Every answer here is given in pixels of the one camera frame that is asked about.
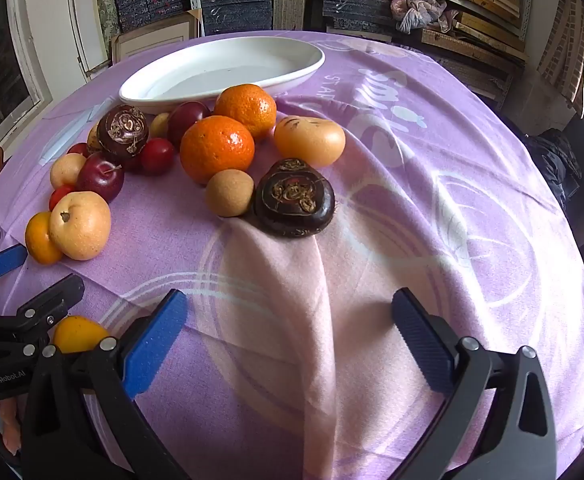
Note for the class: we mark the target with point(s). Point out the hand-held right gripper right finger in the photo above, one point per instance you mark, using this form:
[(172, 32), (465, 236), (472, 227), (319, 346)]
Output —
[(422, 342)]

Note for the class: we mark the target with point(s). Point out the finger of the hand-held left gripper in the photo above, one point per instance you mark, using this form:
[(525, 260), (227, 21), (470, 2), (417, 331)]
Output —
[(4, 261), (51, 300)]

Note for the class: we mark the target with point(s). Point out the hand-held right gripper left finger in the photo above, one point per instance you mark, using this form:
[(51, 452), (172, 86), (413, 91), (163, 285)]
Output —
[(154, 345)]

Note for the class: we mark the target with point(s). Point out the small yellow tangerine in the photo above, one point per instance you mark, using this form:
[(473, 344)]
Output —
[(39, 240), (77, 334)]

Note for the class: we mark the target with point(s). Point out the large pale pear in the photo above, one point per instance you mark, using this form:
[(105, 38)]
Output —
[(79, 225)]

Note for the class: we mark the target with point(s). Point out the red plum with stem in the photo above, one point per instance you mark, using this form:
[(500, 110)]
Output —
[(100, 176)]

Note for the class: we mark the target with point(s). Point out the small tan pear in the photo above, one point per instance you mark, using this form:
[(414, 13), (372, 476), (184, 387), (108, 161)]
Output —
[(159, 124), (93, 139)]

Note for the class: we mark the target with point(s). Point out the round tan pear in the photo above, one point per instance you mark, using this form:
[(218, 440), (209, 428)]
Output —
[(229, 192)]

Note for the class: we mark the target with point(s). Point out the dark water chestnut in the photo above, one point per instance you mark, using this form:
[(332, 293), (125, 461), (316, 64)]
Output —
[(294, 197), (122, 132)]

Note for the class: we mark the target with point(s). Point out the large orange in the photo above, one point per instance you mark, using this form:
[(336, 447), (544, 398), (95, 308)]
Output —
[(216, 149), (247, 110)]

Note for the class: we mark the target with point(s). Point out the dark red plum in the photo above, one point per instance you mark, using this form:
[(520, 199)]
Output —
[(187, 117)]

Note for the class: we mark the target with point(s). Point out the yellow pear with dark marks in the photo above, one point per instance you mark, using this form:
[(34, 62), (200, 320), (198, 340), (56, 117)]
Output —
[(309, 141)]

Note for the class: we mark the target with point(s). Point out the white oval plate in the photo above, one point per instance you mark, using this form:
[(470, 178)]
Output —
[(221, 70)]

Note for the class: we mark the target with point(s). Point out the person's left hand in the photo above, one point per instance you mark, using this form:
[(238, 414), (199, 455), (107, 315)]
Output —
[(10, 425)]

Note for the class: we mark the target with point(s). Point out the purple printed tablecloth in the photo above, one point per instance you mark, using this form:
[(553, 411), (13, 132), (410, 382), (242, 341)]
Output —
[(372, 210)]

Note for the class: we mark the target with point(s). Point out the dark bag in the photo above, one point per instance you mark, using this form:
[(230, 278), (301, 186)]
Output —
[(552, 160)]

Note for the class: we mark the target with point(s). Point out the white door panel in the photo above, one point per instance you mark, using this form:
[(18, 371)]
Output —
[(89, 20)]

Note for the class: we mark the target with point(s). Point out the green patterned board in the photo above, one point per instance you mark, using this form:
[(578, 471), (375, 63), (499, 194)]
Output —
[(104, 5)]

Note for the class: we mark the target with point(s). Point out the stack of blue red-flecked boxes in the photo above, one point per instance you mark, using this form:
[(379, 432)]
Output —
[(146, 0)]

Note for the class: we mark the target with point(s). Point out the white metal shelving rack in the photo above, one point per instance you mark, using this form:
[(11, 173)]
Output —
[(195, 10)]

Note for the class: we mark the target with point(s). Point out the brick patterned curtain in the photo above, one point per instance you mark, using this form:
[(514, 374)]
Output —
[(564, 50)]

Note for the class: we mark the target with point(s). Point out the pink plastic bag bundle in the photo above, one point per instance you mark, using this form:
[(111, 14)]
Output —
[(419, 10)]

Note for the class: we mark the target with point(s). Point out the stack of dark blue boxes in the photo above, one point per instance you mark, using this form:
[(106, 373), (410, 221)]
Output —
[(357, 10), (237, 10)]

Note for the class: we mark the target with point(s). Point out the tan picture frame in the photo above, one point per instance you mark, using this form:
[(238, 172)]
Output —
[(151, 40)]

